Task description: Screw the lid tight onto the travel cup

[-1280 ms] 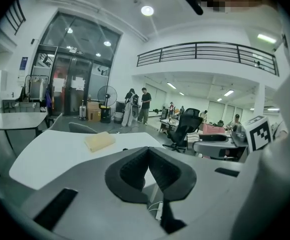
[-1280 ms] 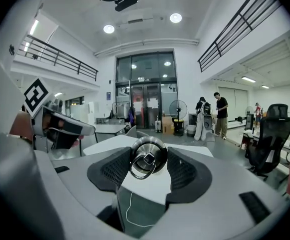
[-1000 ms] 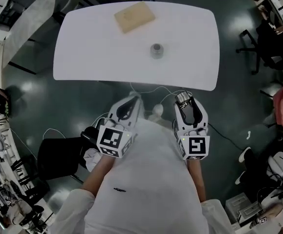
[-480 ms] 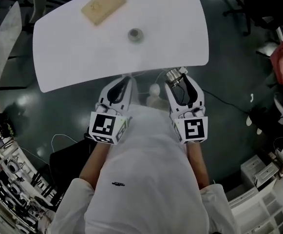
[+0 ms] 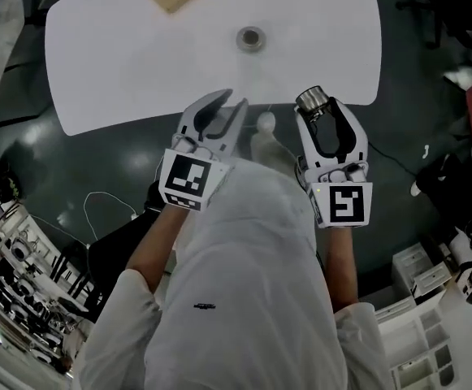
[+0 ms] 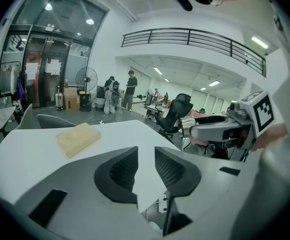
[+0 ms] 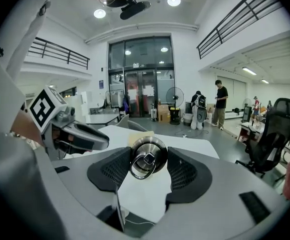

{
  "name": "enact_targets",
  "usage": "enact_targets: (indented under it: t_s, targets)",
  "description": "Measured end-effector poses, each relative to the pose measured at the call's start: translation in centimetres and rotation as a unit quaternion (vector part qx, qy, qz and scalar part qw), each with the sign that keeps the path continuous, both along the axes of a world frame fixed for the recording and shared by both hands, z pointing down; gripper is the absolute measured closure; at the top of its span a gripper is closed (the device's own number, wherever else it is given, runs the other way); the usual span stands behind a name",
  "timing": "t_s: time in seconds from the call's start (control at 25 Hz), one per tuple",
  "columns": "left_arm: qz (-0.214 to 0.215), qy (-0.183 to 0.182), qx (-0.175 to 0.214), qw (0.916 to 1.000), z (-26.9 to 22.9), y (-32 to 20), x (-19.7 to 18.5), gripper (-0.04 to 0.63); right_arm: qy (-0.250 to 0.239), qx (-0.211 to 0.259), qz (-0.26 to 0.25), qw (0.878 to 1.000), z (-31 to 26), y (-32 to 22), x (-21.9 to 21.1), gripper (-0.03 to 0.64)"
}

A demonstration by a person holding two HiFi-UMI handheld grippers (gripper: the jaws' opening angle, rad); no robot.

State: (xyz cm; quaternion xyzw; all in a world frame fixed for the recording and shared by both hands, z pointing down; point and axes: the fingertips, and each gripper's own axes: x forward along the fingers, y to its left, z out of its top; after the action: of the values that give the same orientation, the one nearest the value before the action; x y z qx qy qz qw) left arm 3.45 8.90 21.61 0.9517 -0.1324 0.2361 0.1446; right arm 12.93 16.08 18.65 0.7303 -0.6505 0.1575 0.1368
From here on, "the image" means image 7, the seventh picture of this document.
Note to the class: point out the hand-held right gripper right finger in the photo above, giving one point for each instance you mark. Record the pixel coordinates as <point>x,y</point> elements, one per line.
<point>222,196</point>

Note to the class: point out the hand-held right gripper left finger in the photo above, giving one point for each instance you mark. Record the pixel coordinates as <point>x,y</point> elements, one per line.
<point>85,204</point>

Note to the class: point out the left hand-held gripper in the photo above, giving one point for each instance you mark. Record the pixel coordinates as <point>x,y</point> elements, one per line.
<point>43,109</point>

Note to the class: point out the shiny metal round lid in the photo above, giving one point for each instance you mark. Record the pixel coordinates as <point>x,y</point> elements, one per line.
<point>157,149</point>

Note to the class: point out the person's left forearm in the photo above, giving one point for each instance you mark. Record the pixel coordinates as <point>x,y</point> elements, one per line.
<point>25,124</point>

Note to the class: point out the person's left hand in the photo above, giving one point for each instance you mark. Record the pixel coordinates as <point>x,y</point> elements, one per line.
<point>62,137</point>

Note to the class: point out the grey chair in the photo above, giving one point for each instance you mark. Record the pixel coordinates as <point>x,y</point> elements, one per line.
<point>132,125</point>

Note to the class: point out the white table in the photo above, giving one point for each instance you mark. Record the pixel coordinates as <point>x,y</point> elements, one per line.
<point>192,146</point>

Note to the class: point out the silver suitcase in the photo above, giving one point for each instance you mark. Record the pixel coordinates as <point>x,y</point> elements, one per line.
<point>154,112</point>

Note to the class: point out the brown cardboard box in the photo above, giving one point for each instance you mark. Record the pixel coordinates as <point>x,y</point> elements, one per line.
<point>163,114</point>

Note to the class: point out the glass entrance door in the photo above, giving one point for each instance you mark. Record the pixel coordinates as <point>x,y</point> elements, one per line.
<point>141,76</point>

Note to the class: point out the black office chair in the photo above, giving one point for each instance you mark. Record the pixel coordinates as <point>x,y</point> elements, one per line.
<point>269,134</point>

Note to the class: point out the black and yellow bin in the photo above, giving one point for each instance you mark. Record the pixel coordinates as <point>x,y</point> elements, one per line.
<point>175,115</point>

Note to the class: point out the black railing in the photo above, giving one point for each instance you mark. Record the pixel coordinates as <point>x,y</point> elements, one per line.
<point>60,54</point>
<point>234,24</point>

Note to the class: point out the person's white shirt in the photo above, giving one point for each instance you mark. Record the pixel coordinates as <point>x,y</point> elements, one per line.
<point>25,41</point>

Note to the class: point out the long ceiling light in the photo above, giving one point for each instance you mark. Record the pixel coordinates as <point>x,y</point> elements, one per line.
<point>249,70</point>
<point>265,81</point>

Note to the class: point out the round ceiling light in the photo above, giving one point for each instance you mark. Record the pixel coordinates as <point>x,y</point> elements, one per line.
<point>174,1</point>
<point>99,13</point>

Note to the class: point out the blue wall poster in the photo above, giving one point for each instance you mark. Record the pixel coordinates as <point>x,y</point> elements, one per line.
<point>101,84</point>

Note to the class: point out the black head camera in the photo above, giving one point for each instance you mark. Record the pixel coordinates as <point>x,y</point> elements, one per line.
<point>134,10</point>

